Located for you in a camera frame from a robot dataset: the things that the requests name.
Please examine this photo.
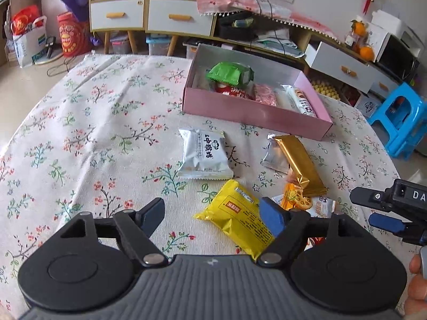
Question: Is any yellow snack packet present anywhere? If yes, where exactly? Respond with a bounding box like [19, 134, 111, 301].
[194, 179, 274, 260]

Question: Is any red plastic bag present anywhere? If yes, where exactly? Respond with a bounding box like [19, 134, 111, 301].
[11, 4, 44, 36]

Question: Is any pink cloth on cabinet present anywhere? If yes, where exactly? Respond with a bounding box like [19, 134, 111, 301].
[196, 0, 339, 42]

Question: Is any microwave oven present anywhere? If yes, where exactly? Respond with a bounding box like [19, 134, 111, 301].
[366, 23, 420, 83]

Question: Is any small silver snack packet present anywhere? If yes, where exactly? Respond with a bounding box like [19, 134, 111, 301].
[260, 134, 290, 174]

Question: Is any white monkey snack packet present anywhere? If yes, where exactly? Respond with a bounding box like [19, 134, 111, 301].
[177, 129, 234, 180]

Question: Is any green snack packet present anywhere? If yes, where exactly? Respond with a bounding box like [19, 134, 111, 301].
[206, 61, 254, 87]

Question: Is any red lantern bag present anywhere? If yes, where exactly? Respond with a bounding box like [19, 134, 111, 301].
[57, 12, 91, 58]

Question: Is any open white drawer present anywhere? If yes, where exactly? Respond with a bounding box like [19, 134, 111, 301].
[305, 42, 372, 93]

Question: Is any gold snack bar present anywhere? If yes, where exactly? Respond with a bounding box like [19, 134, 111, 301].
[273, 135, 327, 197]

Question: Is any blue plastic stool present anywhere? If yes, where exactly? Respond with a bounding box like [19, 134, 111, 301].
[368, 83, 426, 160]

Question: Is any white striped snack bar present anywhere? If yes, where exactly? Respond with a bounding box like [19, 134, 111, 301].
[282, 85, 317, 118]

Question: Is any white paper shopping bag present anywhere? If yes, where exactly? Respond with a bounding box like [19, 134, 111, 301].
[13, 16, 47, 68]

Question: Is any floral tablecloth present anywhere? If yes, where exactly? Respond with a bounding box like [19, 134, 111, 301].
[0, 53, 401, 317]

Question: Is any person right hand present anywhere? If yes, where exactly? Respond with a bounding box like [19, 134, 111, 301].
[404, 254, 426, 319]

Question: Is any orange fruit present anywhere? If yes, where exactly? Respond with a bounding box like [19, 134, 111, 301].
[359, 46, 375, 61]

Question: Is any yellow egg tray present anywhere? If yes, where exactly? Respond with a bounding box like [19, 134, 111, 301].
[310, 77, 341, 101]

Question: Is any wooden shelf cabinet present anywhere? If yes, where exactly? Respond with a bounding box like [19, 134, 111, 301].
[89, 0, 145, 54]

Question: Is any red snack packet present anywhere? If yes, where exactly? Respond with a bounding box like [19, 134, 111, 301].
[213, 82, 254, 101]

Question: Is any orange white snack packet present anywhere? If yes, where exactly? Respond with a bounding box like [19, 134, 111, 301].
[271, 169, 336, 218]

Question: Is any white drawer cabinet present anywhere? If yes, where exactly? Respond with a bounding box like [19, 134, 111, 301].
[144, 0, 215, 56]

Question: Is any pink cardboard box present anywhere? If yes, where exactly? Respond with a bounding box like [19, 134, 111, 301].
[182, 44, 333, 141]

